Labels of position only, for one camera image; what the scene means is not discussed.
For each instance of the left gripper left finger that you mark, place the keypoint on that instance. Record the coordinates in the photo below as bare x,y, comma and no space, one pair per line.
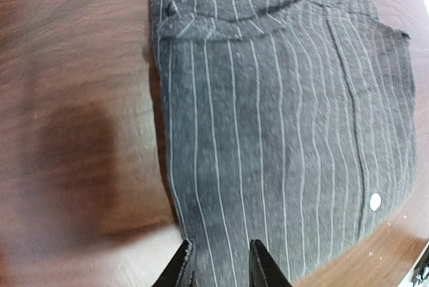
180,271

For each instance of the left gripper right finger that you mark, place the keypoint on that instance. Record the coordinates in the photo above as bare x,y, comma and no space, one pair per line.
263,270

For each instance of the dark pinstriped long sleeve shirt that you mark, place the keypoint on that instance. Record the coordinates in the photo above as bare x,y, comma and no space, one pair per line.
287,121

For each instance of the aluminium front rail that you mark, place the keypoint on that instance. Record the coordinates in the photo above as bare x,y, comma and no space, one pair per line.
421,269

